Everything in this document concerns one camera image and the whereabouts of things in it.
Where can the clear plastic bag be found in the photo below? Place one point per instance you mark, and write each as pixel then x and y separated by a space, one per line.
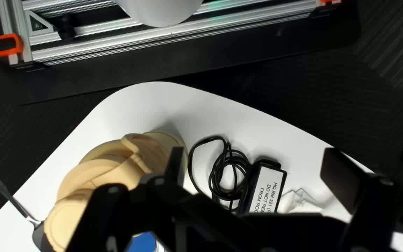
pixel 298 201

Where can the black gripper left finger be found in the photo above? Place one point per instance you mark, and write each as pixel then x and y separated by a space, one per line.
pixel 172 177

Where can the metal spoon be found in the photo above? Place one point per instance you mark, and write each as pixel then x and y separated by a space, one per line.
pixel 37 225

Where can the tan water bottle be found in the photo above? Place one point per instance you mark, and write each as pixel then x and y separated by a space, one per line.
pixel 121 162

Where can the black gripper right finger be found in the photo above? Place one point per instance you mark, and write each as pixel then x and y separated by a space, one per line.
pixel 348 184

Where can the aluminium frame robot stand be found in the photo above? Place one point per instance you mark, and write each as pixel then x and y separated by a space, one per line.
pixel 61 32

